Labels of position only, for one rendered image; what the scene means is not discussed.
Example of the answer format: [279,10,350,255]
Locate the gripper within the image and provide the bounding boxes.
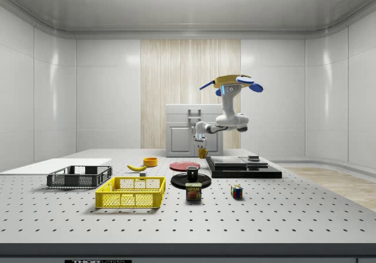
[192,138,209,150]

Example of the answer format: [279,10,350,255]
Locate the white cabinet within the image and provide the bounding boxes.
[165,103,224,158]

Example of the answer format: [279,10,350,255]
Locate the red plate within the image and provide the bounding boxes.
[169,161,202,171]

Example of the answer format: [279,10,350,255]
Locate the black mug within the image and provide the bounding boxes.
[186,166,200,183]

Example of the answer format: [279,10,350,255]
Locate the black stove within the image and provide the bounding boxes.
[204,154,283,179]

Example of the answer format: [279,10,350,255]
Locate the black plate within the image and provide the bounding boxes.
[170,172,213,190]

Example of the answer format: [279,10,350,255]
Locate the flat-sided can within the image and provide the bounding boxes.
[185,182,203,201]

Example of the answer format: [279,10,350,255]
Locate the puzzle cube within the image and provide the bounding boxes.
[230,184,244,200]

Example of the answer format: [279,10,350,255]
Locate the banana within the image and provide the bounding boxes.
[126,163,149,173]

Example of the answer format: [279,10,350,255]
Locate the yellow basket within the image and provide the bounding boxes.
[95,176,167,209]

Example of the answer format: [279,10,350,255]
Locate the dark grey basket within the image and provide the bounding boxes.
[46,165,113,190]

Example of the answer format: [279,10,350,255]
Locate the white board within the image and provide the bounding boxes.
[0,157,113,176]

